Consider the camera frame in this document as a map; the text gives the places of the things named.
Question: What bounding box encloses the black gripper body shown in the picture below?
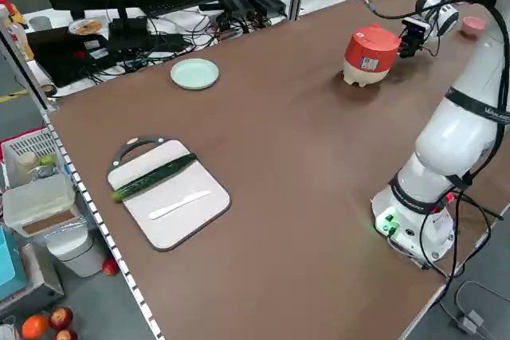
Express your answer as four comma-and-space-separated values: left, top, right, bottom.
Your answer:
398, 31, 426, 58

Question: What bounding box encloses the orange rice cooker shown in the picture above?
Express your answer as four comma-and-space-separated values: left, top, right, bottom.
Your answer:
343, 23, 402, 88

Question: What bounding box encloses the pink bowl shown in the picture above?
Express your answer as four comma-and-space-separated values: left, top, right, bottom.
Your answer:
461, 16, 487, 37

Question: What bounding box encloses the mint green round plate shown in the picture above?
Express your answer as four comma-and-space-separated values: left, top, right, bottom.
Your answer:
170, 58, 220, 91

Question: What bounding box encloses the white plastic knife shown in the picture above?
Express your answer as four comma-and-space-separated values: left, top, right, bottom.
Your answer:
148, 190, 211, 221

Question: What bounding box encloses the grey floor power adapter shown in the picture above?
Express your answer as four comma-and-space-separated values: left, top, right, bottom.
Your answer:
449, 310, 485, 333

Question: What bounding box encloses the white cutting board grey rim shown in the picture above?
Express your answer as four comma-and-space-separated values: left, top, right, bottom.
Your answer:
106, 135, 232, 252

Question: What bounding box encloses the dark green cucumber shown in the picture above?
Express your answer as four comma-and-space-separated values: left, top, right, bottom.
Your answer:
111, 152, 198, 203

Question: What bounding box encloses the plate of biscuits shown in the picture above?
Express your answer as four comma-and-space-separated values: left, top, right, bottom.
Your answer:
68, 18, 104, 35

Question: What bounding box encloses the black laptop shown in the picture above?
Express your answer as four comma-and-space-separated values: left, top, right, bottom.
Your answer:
25, 27, 120, 88

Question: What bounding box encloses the white waste bin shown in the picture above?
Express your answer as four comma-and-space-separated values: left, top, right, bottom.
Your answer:
45, 228, 107, 277

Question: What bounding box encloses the white plastic basket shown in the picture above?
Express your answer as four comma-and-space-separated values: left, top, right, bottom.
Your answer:
0, 127, 61, 190

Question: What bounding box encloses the clear plastic storage box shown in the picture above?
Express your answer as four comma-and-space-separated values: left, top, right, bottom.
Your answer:
2, 174, 79, 237

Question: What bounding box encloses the orange fruit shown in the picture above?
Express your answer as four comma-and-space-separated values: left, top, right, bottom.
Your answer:
22, 315, 49, 340

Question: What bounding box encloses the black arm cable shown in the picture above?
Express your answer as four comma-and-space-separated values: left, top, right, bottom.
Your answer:
410, 0, 510, 281

